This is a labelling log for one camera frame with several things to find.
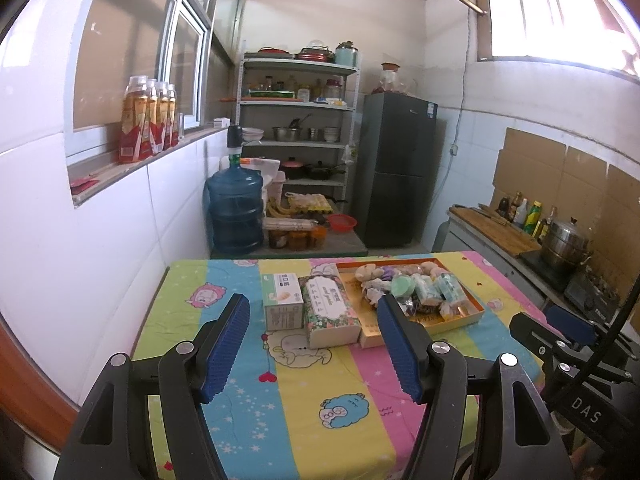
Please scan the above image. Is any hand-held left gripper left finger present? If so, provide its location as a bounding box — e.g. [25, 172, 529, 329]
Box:
[52, 292, 251, 480]

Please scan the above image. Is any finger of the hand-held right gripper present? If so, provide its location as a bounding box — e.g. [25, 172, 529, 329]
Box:
[545, 305, 598, 348]
[509, 311, 566, 361]

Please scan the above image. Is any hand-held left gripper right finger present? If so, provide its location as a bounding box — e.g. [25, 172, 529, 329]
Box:
[376, 295, 572, 480]

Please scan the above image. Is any orange-rimmed golden shallow box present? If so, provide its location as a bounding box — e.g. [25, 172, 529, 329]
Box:
[334, 257, 486, 351]

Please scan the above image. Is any speckled white plush toy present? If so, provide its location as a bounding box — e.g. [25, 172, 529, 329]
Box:
[362, 280, 396, 307]

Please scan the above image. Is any pale green round sponge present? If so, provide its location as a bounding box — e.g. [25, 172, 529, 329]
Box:
[390, 276, 420, 301]

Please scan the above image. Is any green patterned tissue pack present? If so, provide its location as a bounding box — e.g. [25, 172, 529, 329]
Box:
[415, 275, 441, 306]

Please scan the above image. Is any white tissue pack teal print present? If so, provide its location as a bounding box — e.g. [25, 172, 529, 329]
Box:
[434, 272, 466, 306]

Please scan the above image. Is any gas stove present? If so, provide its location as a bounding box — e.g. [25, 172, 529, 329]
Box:
[565, 272, 621, 318]

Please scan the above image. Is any black induction cooker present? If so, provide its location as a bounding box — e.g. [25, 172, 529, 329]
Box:
[520, 250, 576, 286]

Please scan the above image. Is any white green carton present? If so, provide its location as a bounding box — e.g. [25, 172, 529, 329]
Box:
[261, 272, 305, 332]

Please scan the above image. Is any steel steamer pot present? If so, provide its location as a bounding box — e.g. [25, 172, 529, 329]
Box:
[540, 217, 593, 273]

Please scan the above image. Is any floral tissue box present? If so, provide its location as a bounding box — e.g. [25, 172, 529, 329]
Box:
[298, 275, 362, 350]

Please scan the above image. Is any grey kitchen counter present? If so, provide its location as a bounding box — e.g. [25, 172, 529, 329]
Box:
[446, 205, 621, 321]

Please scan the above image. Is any wooden chopping board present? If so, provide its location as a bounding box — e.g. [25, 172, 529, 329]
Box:
[452, 205, 542, 258]

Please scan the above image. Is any dried noodle packet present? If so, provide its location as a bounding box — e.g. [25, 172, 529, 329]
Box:
[263, 216, 313, 233]

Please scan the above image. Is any blue water jug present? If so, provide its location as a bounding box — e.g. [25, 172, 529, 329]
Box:
[205, 167, 265, 255]

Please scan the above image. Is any red plastic basket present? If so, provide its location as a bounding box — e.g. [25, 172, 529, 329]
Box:
[327, 213, 358, 234]

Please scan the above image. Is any pink white plastic bucket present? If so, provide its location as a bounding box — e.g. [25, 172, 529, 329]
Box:
[262, 170, 286, 206]

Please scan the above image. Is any egg tray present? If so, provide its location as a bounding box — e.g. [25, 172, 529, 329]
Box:
[287, 192, 332, 212]

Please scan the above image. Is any dark grey refrigerator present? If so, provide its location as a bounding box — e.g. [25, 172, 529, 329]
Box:
[356, 92, 439, 248]

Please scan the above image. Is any black wok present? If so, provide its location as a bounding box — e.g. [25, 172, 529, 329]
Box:
[306, 161, 346, 181]

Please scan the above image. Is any water pump dispenser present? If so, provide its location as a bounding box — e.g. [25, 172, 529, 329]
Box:
[227, 125, 244, 168]

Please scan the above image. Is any red paper packet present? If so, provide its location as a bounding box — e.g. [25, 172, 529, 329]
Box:
[70, 175, 101, 196]

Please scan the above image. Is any oil bottle red label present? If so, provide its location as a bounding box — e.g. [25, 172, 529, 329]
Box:
[145, 79, 163, 153]
[157, 81, 173, 150]
[167, 84, 180, 147]
[119, 76, 153, 164]

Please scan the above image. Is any metal shelf rack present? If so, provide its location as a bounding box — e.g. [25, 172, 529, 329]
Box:
[239, 52, 362, 211]

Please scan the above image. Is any glass jar red lid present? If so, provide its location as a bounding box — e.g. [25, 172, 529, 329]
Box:
[381, 62, 402, 93]

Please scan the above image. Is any teal canister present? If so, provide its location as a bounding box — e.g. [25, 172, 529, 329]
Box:
[335, 41, 361, 67]

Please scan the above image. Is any high window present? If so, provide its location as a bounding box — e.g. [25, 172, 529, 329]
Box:
[475, 0, 640, 78]

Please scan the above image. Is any sliding window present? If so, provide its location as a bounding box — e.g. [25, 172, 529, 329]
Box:
[65, 0, 213, 158]

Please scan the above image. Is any cardboard wall sheet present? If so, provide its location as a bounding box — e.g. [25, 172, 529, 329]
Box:
[562, 145, 611, 241]
[492, 127, 568, 211]
[602, 165, 640, 306]

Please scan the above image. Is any brown wooden door frame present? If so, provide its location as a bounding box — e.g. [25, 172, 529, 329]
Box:
[0, 320, 81, 451]

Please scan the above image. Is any wall cable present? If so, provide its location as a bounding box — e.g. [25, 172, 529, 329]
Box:
[452, 0, 472, 146]

